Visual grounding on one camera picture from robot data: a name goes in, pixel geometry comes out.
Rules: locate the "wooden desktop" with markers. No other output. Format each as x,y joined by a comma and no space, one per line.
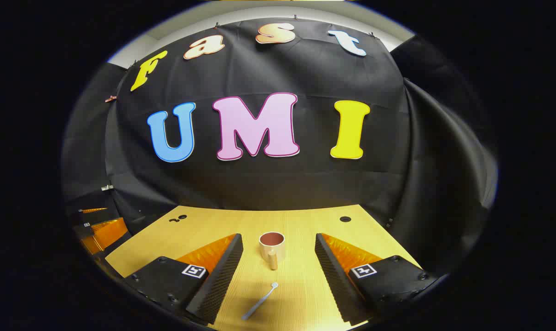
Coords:
296,220

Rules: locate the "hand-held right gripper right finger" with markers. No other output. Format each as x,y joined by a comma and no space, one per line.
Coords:
340,285

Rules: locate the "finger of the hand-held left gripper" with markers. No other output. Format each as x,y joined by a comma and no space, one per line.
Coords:
110,234
87,218

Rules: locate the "beige cup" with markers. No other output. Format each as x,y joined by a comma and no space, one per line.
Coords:
278,253

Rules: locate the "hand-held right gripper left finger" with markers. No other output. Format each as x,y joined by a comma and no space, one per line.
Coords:
215,285

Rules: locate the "copper cloth clip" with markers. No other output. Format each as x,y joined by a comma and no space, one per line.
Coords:
111,98

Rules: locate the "white toothbrush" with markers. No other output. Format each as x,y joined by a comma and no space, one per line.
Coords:
259,303

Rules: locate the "black backdrop cloth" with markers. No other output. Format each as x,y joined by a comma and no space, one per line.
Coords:
305,184

